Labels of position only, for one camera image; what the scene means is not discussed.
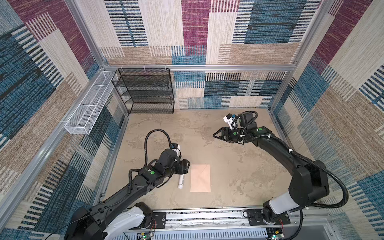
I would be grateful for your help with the white glue stick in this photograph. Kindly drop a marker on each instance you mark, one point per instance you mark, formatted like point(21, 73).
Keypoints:
point(181, 181)

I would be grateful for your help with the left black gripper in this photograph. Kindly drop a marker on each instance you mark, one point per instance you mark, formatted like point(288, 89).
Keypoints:
point(182, 167)

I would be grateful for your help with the pale pink envelope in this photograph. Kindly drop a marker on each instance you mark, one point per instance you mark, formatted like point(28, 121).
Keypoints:
point(200, 179)

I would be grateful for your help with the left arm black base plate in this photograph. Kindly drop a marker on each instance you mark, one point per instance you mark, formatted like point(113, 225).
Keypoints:
point(157, 220)

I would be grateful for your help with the white wire mesh basket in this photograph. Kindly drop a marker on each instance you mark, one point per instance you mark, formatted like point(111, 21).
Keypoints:
point(87, 112)

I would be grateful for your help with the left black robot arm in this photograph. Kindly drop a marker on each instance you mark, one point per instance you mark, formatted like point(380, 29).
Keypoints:
point(108, 219)

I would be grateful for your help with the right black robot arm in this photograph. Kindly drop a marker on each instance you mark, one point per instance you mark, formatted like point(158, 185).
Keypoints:
point(309, 181)

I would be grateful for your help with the black wire mesh shelf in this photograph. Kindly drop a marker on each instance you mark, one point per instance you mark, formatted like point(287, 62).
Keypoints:
point(145, 91)

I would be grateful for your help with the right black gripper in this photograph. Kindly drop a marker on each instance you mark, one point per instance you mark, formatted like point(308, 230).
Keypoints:
point(222, 136)

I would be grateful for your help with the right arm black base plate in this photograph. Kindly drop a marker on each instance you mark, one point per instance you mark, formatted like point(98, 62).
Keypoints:
point(262, 217)

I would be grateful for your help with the aluminium mounting rail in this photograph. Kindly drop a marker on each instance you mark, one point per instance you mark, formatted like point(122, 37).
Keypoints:
point(230, 224)

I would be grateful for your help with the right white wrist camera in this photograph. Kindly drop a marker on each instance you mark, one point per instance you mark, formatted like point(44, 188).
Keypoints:
point(232, 121)

